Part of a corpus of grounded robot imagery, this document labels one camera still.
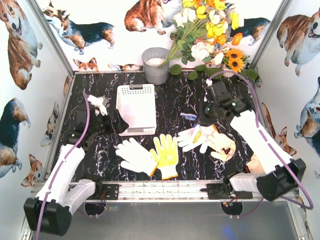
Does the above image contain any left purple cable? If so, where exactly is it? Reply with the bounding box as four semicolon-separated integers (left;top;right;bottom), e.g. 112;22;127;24
36;91;91;238

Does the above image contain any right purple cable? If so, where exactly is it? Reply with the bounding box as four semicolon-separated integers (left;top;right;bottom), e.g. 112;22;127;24
208;70;315;218

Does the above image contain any yellow dotted work glove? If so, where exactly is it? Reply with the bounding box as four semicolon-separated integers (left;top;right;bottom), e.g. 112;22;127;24
149;134;179;180

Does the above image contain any purple cable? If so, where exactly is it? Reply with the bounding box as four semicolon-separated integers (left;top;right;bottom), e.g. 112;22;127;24
208;70;315;218
36;91;91;238

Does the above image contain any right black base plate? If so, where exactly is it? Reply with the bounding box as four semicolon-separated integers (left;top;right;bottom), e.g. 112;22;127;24
200;183;253;200

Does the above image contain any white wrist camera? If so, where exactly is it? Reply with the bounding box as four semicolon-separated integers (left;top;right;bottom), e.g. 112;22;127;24
87;95;108;116
205;78;213;87

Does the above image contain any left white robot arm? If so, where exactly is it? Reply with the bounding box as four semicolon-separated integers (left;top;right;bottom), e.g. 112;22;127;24
23;105;129;239

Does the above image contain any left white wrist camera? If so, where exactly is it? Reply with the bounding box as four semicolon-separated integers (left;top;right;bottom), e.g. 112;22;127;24
87;95;108;116

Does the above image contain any blue dotted work glove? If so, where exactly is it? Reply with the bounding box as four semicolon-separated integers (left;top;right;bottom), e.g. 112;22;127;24
180;112;197;121

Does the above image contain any grey metal bucket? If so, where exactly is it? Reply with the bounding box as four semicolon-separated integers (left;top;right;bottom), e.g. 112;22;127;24
141;47;169;85

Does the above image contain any artificial flower bouquet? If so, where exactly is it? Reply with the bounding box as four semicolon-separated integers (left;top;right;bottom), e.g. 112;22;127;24
162;0;245;66

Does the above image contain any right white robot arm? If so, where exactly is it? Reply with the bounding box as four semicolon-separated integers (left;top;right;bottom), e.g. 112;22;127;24
196;81;306;201

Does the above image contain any sunflower pot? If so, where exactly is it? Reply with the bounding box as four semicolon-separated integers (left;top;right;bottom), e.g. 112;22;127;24
221;48;251;74

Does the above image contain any white knit glove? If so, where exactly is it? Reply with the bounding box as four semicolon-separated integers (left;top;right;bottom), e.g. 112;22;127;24
177;124;218;154

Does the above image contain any white plastic storage basket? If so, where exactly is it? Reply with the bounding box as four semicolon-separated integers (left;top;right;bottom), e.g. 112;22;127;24
116;84;157;137

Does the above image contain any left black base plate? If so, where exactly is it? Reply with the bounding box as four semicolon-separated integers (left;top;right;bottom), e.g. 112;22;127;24
94;184;120;200

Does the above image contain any front aluminium rail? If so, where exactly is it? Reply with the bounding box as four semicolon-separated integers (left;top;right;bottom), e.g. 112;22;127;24
28;178;300;203

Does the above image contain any white glove orange cuff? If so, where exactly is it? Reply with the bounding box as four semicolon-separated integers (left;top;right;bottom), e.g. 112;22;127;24
115;137;159;177

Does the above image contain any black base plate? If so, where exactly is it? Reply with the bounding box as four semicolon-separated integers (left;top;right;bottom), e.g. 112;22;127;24
94;184;120;200
200;183;253;200

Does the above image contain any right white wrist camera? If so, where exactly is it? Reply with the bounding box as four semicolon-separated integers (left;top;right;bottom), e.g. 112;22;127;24
205;78;213;87

